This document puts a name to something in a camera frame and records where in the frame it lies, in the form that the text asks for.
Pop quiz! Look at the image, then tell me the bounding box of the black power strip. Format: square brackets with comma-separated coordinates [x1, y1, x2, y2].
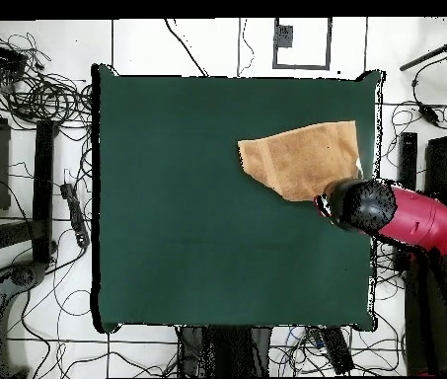
[59, 182, 91, 249]
[319, 326, 355, 375]

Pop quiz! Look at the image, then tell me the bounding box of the black power adapter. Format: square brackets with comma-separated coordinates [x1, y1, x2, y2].
[416, 101, 441, 127]

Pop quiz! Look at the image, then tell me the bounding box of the dark grey square plate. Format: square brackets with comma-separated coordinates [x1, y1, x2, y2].
[273, 24, 294, 48]

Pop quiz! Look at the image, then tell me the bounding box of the grey pedestal leg with caster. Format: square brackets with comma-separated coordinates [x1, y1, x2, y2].
[0, 260, 48, 378]

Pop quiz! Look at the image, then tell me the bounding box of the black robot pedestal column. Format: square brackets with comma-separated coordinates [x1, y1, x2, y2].
[177, 325, 273, 378]

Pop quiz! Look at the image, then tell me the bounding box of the black tripod pole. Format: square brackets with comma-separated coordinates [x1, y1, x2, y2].
[399, 17, 447, 73]

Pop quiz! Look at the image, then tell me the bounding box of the black coiled cable bundle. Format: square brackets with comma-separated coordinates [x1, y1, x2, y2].
[0, 31, 94, 127]

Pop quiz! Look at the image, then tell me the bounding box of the black electronics box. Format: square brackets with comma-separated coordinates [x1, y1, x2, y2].
[0, 39, 29, 74]

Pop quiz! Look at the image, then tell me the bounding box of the long black cable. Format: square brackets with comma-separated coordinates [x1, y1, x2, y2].
[164, 18, 208, 77]

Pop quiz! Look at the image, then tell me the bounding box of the dark green table cloth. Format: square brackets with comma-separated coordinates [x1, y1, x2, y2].
[90, 63, 386, 335]

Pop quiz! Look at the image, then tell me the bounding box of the tan terry towel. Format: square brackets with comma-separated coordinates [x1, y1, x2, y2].
[237, 120, 365, 203]

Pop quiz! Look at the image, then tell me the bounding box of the grey square floor frame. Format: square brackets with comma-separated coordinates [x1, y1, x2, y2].
[272, 17, 333, 71]

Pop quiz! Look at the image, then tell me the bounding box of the black metal frame stand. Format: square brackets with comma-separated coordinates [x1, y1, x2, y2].
[0, 86, 58, 269]
[393, 131, 447, 273]

